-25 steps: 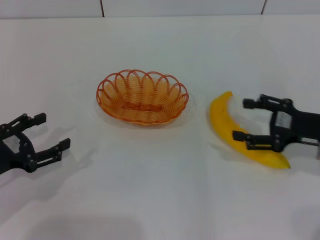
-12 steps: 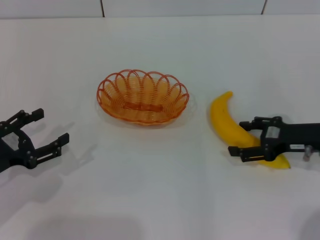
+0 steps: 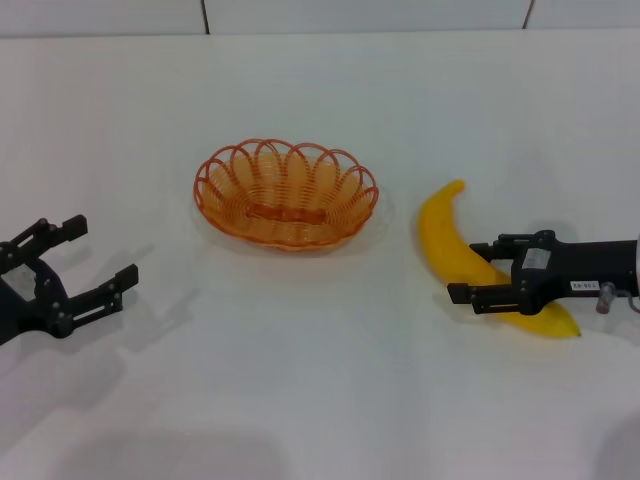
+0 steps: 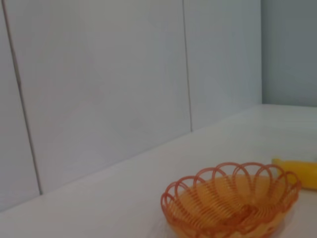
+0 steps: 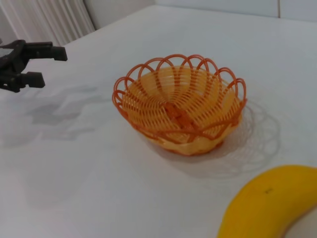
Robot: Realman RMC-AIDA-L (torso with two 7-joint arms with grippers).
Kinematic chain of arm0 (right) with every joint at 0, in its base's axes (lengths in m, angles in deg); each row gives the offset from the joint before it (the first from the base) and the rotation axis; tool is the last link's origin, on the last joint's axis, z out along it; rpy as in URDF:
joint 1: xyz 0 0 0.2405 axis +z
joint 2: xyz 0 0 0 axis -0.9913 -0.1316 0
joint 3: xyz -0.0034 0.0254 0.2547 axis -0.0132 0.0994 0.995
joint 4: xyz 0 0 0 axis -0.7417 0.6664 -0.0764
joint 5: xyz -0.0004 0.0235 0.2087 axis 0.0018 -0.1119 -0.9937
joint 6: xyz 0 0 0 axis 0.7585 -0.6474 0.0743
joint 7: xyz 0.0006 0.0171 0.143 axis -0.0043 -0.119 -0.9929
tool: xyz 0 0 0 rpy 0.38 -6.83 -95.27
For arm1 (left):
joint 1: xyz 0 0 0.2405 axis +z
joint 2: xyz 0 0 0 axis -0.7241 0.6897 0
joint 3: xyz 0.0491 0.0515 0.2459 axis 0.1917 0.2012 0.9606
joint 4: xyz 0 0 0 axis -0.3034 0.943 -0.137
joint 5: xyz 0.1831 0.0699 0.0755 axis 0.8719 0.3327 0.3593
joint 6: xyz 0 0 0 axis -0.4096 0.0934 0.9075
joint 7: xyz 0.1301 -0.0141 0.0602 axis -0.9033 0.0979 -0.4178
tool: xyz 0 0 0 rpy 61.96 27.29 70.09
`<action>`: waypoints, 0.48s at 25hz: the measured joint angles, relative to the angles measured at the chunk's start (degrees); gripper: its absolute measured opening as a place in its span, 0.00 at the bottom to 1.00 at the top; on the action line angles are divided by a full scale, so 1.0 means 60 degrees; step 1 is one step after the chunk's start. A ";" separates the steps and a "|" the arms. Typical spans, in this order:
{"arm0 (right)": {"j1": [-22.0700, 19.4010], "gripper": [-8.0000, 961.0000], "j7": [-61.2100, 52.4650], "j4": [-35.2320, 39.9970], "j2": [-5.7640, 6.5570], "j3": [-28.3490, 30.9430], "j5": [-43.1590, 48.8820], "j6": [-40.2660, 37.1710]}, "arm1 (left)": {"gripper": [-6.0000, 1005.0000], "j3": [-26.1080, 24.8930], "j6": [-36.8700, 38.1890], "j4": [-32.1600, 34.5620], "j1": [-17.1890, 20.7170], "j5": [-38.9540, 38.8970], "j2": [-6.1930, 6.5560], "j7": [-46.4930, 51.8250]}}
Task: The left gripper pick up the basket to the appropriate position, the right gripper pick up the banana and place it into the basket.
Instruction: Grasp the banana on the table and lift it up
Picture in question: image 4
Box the orange wire basket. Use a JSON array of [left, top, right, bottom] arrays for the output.
[[160, 162, 303, 238]]

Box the yellow banana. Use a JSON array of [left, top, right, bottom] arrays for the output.
[[271, 158, 317, 191]]

